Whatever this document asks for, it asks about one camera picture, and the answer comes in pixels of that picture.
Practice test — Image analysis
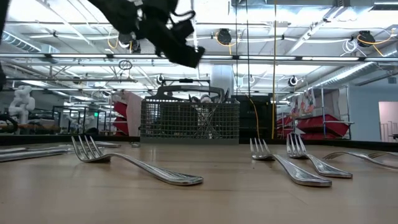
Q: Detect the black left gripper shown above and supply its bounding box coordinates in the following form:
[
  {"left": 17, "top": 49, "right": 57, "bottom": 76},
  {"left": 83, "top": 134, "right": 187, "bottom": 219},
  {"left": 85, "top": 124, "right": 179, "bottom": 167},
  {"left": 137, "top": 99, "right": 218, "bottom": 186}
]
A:
[{"left": 136, "top": 0, "right": 206, "bottom": 68}]

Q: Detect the silver dinner fork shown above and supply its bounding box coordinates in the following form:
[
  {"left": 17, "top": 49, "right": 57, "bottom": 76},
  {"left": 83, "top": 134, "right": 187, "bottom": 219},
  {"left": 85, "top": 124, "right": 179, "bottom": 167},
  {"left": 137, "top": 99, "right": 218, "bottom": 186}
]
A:
[
  {"left": 368, "top": 151, "right": 398, "bottom": 159},
  {"left": 249, "top": 138, "right": 333, "bottom": 188},
  {"left": 323, "top": 151, "right": 398, "bottom": 171},
  {"left": 71, "top": 135, "right": 205, "bottom": 187},
  {"left": 285, "top": 133, "right": 353, "bottom": 180}
]

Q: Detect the grey mesh cutlery basket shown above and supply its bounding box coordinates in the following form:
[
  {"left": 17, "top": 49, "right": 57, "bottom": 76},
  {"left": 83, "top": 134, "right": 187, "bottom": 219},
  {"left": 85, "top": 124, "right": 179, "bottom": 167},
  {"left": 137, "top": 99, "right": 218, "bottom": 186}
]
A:
[{"left": 139, "top": 84, "right": 241, "bottom": 146}]

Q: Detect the long fluorescent light strip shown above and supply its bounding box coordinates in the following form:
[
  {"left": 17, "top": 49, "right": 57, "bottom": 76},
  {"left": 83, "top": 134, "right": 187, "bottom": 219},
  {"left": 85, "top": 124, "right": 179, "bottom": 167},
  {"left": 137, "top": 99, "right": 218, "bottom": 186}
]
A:
[{"left": 0, "top": 52, "right": 398, "bottom": 62}]

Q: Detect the pale pink board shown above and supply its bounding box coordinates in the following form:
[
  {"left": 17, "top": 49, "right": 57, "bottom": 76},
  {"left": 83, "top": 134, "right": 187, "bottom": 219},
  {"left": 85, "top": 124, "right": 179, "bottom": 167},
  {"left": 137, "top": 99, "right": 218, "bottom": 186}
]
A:
[{"left": 126, "top": 91, "right": 144, "bottom": 138}]

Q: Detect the red plastic storage bin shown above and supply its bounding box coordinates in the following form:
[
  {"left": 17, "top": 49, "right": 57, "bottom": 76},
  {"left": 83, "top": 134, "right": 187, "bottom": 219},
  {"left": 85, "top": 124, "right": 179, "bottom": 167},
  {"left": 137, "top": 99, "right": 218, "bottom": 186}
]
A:
[
  {"left": 297, "top": 114, "right": 351, "bottom": 137},
  {"left": 275, "top": 116, "right": 298, "bottom": 140},
  {"left": 113, "top": 101, "right": 128, "bottom": 119},
  {"left": 113, "top": 117, "right": 129, "bottom": 136}
]

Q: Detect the colourful poster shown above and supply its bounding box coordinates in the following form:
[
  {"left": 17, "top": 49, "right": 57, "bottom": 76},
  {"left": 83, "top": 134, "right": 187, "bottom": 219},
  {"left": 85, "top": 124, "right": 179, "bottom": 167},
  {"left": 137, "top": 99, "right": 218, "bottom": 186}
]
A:
[{"left": 290, "top": 88, "right": 315, "bottom": 118}]

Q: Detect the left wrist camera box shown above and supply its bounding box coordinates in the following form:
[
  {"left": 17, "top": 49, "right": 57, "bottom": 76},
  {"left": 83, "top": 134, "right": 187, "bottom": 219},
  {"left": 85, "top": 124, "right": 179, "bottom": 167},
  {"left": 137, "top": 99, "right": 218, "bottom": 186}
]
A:
[{"left": 171, "top": 19, "right": 196, "bottom": 43}]

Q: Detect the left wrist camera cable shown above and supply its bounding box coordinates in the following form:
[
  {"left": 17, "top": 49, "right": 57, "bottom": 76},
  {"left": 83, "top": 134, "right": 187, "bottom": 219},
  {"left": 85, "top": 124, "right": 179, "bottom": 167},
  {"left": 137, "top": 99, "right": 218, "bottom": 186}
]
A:
[{"left": 169, "top": 9, "right": 197, "bottom": 26}]

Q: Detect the black retractable cord reel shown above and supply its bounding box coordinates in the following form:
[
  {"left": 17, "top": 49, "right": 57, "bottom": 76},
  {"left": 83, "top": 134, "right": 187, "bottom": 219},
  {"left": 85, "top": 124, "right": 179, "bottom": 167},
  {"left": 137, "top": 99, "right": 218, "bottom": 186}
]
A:
[
  {"left": 118, "top": 30, "right": 142, "bottom": 54},
  {"left": 356, "top": 30, "right": 377, "bottom": 49},
  {"left": 216, "top": 28, "right": 233, "bottom": 47}
]

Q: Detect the thin wire ring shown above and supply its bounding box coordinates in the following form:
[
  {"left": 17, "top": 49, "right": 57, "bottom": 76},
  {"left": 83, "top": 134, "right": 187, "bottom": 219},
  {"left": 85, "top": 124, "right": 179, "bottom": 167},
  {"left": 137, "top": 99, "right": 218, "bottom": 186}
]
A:
[{"left": 118, "top": 59, "right": 134, "bottom": 71}]

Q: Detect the yellow hanging cord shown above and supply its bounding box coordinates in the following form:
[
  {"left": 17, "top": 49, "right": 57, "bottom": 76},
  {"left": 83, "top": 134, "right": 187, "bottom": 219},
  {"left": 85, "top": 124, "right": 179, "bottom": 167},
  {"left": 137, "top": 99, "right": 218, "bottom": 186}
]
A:
[{"left": 271, "top": 0, "right": 278, "bottom": 140}]

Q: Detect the thin yellow cable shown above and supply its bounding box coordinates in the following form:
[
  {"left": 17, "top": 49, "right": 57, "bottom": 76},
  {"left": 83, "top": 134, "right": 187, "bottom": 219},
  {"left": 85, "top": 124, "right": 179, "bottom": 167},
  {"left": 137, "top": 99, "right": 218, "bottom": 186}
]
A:
[{"left": 247, "top": 95, "right": 261, "bottom": 140}]

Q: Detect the black frame workbench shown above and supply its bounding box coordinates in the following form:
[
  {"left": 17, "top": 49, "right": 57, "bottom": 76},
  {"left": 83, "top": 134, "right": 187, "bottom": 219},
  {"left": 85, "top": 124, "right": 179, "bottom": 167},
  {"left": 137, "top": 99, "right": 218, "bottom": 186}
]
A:
[{"left": 52, "top": 105, "right": 108, "bottom": 135}]

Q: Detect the metal wire shelf rack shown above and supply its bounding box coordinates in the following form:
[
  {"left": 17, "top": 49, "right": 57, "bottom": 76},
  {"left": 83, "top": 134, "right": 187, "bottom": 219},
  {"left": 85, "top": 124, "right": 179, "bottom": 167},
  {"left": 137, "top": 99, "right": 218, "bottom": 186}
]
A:
[{"left": 320, "top": 85, "right": 355, "bottom": 141}]

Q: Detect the black aluminium table frame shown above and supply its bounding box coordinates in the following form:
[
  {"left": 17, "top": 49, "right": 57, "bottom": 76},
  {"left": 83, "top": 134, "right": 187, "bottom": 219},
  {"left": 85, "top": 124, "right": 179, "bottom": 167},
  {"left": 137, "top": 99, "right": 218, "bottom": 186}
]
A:
[{"left": 0, "top": 133, "right": 398, "bottom": 151}]

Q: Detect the silver ventilation duct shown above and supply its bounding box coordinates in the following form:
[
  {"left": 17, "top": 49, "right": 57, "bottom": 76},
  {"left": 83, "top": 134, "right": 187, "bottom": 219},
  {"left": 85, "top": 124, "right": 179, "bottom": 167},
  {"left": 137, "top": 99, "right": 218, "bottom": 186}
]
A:
[
  {"left": 306, "top": 60, "right": 398, "bottom": 91},
  {"left": 0, "top": 30, "right": 43, "bottom": 54}
]

